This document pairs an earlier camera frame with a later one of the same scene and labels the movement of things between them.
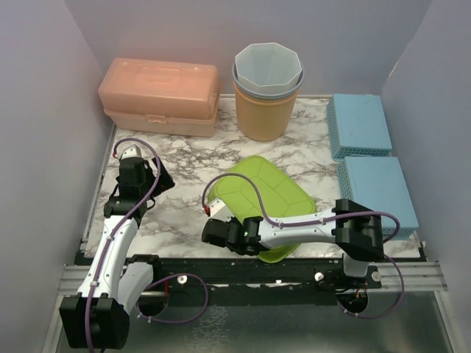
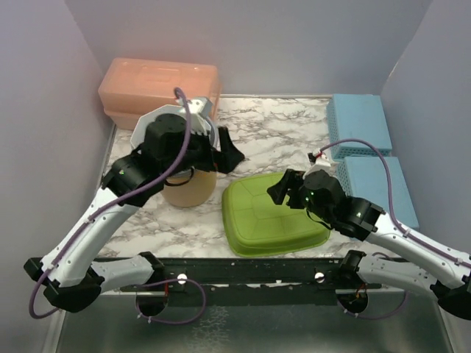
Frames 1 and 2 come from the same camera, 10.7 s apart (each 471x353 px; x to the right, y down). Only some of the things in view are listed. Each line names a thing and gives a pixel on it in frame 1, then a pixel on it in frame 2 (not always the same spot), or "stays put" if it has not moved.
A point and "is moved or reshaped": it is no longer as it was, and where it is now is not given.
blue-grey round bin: [251, 93] → [213, 131]
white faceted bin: [267, 68] → [138, 134]
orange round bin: [265, 119] → [189, 187]
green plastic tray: [280, 195] is moved or reshaped
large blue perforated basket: [358, 126] stays put
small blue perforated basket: [377, 183] stays put
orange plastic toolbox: [160, 96] stays put
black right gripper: [233, 221] → [293, 179]
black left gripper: [165, 182] → [224, 160]
